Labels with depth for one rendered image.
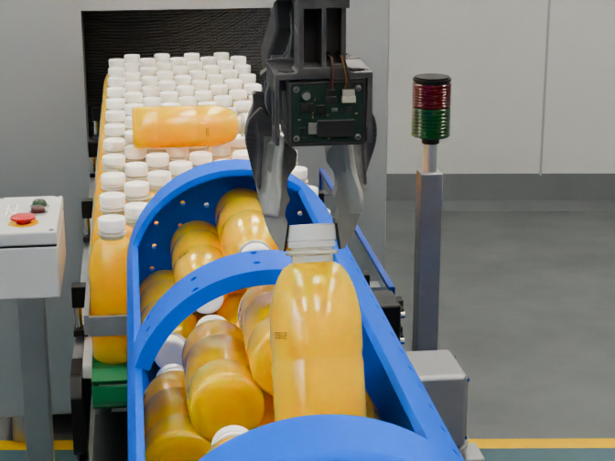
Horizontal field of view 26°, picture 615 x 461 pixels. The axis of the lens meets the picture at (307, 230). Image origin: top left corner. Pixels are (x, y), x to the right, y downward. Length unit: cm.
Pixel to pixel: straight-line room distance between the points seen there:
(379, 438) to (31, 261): 105
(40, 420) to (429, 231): 70
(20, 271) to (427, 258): 71
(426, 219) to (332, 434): 132
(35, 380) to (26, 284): 20
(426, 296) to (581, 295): 280
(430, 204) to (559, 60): 391
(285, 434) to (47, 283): 103
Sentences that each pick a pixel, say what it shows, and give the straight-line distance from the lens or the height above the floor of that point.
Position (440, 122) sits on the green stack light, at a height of 119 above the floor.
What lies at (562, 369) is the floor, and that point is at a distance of 436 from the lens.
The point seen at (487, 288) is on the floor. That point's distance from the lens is 507.
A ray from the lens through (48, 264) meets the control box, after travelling 193.
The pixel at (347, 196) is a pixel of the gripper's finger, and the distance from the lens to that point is 103.
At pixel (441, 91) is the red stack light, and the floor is 124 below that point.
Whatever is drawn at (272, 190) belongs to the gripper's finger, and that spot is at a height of 138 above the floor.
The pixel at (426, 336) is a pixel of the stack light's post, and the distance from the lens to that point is 230.
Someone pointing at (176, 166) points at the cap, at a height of 111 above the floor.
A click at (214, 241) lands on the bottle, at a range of 166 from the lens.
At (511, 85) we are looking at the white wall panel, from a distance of 609.
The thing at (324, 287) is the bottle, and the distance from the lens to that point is 102.
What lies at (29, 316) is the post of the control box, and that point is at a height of 94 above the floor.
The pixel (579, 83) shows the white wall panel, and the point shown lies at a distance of 615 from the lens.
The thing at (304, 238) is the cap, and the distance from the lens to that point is 103.
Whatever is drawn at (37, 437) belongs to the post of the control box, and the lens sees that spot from 212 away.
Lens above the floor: 164
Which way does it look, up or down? 17 degrees down
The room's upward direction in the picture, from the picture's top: straight up
